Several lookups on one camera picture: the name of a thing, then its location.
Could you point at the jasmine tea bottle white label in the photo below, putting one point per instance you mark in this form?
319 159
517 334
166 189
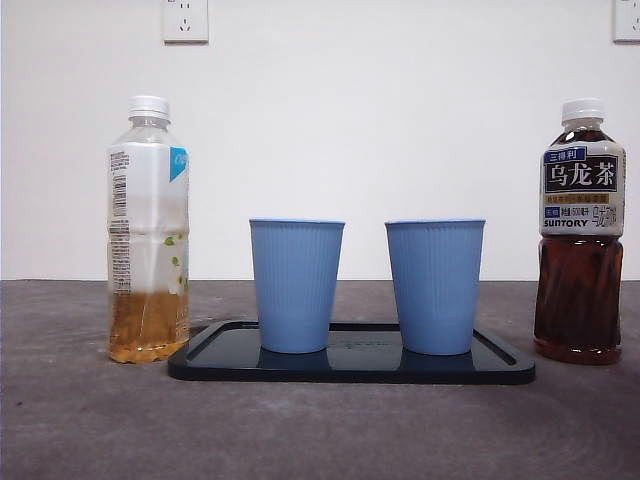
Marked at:
145 210

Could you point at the dark blue flat tray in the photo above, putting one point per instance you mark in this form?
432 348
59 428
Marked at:
350 367

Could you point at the blue ribbed plastic cup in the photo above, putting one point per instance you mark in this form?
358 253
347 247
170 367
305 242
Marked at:
295 285
434 285

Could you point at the white wall socket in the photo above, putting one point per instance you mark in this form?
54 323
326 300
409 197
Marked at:
627 20
185 20

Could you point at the dark oolong tea bottle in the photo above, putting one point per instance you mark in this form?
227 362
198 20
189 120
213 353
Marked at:
580 300

